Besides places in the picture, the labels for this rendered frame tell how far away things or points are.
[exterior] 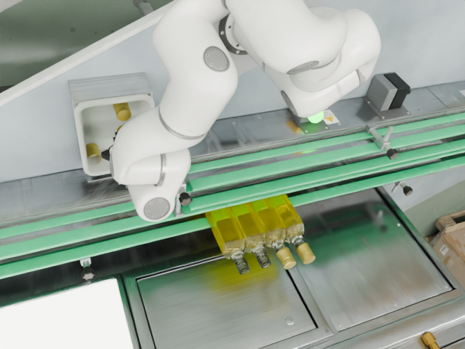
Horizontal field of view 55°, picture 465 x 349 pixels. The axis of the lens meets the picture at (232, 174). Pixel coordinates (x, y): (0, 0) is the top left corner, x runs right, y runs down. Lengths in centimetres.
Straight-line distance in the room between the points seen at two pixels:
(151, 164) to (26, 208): 47
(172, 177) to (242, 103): 50
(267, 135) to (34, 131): 58
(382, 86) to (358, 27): 67
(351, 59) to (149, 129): 34
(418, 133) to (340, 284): 51
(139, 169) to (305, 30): 38
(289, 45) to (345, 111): 86
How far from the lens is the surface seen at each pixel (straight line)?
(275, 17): 56
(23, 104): 109
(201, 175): 111
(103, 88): 103
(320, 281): 134
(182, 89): 59
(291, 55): 55
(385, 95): 141
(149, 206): 82
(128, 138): 72
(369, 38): 76
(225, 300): 122
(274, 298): 124
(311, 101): 84
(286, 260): 113
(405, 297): 142
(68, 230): 114
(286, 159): 120
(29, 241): 114
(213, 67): 57
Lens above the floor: 162
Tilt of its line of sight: 37 degrees down
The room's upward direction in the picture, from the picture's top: 152 degrees clockwise
